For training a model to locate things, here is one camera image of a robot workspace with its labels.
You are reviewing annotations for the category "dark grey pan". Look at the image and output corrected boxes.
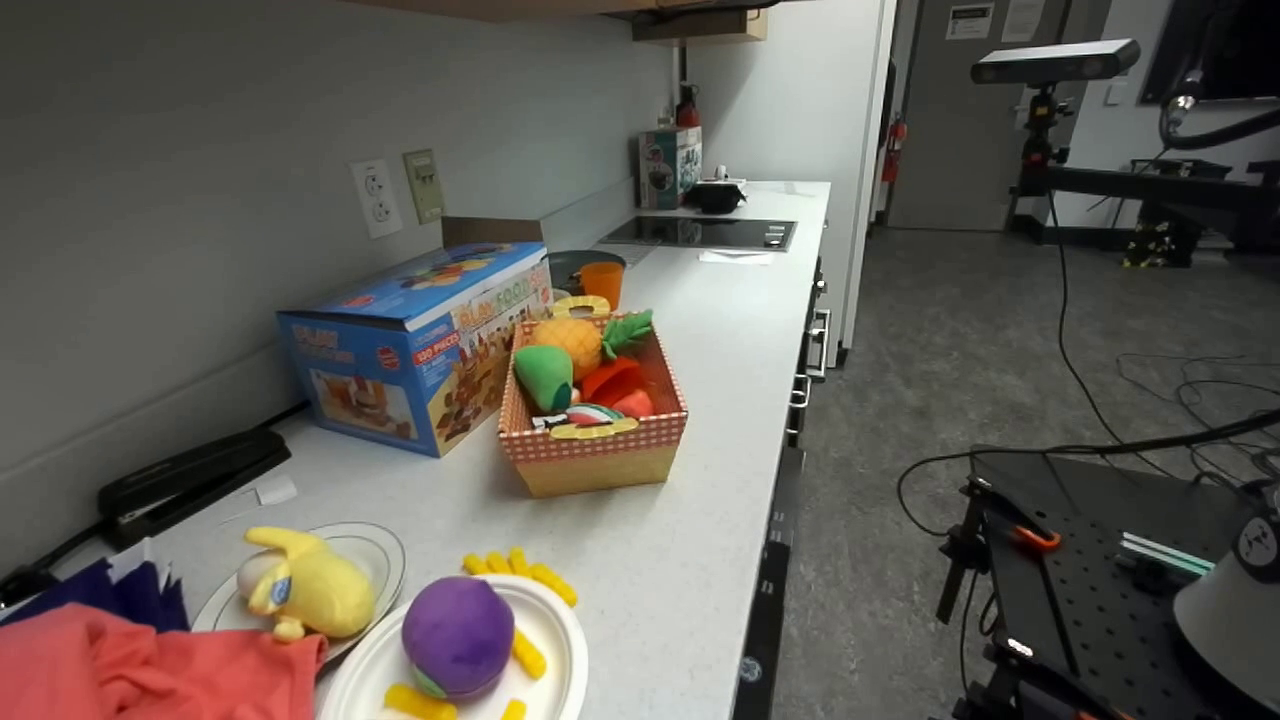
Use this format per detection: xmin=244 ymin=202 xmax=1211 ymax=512
xmin=549 ymin=248 xmax=624 ymax=296

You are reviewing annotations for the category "beige wall switch plate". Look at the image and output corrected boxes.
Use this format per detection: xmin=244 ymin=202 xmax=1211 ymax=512
xmin=403 ymin=147 xmax=445 ymax=223

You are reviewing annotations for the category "black induction cooktop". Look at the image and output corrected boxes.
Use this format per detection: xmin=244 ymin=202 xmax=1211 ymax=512
xmin=605 ymin=218 xmax=796 ymax=254

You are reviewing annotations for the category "orange plastic cup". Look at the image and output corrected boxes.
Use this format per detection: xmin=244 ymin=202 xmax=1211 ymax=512
xmin=578 ymin=261 xmax=624 ymax=304

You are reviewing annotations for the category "black stapler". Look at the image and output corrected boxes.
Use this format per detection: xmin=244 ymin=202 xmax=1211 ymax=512
xmin=94 ymin=430 xmax=286 ymax=549

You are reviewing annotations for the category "blue play food box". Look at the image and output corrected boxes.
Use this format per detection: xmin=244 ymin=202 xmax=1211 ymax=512
xmin=278 ymin=242 xmax=551 ymax=455

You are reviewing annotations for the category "black stereo camera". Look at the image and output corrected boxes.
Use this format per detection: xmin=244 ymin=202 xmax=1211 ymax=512
xmin=970 ymin=37 xmax=1141 ymax=84

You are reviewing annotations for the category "white paper plate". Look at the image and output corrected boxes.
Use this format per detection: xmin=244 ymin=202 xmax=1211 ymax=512
xmin=316 ymin=577 xmax=588 ymax=720

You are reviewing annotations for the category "white wall outlet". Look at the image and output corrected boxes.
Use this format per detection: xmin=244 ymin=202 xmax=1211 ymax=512
xmin=352 ymin=161 xmax=403 ymax=238

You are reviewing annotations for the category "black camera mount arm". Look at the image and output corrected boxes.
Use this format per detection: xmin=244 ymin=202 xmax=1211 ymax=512
xmin=1003 ymin=79 xmax=1280 ymax=271

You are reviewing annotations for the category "green plush vegetable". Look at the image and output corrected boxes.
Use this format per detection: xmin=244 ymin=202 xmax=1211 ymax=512
xmin=510 ymin=343 xmax=572 ymax=412

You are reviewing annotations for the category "checkered toy food basket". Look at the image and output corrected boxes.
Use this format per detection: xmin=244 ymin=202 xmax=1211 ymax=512
xmin=497 ymin=331 xmax=688 ymax=495

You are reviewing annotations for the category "pink red towel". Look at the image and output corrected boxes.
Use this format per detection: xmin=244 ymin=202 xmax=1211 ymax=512
xmin=0 ymin=604 xmax=325 ymax=720

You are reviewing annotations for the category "purple plush ball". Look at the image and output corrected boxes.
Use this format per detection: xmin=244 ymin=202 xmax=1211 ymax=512
xmin=399 ymin=577 xmax=514 ymax=705

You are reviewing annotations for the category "orange plush fruit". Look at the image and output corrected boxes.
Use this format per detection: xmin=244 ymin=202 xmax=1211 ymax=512
xmin=531 ymin=317 xmax=605 ymax=378

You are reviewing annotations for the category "yellow plush toy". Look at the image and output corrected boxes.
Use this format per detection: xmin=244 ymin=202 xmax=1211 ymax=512
xmin=238 ymin=527 xmax=375 ymax=641

